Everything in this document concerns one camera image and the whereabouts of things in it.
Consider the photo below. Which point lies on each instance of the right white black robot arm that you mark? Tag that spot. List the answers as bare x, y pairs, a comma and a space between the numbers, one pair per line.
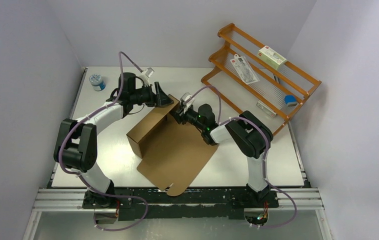
252, 137

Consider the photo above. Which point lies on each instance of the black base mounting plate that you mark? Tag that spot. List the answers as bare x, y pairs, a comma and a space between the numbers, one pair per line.
133, 203

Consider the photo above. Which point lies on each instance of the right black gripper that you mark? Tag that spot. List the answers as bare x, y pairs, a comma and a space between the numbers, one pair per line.
178, 116

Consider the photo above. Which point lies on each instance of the brown cardboard box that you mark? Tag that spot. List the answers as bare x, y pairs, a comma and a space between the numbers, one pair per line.
172, 155

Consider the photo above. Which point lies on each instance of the small silver packaged item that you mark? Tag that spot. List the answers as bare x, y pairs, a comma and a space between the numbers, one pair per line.
266, 109

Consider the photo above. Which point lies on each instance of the orange wooden rack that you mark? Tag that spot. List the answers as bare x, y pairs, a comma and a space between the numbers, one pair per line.
273, 84

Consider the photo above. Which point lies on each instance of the blue white eraser block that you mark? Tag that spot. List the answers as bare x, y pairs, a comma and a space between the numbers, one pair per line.
290, 101

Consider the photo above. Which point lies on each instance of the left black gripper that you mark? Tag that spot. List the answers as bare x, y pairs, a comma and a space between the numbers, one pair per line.
160, 99

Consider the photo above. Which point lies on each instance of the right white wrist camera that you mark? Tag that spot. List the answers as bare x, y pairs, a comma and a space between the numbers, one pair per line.
186, 101

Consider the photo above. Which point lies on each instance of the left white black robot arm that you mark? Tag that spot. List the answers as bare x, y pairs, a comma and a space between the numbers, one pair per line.
76, 148

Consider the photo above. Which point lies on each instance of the white green product box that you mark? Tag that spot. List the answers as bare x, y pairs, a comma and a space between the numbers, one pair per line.
271, 57

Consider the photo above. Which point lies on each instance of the small blue white jar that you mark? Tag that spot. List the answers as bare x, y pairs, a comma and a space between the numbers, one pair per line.
97, 82

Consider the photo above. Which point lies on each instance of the clear plastic blister package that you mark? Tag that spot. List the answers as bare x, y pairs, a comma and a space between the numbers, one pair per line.
244, 69

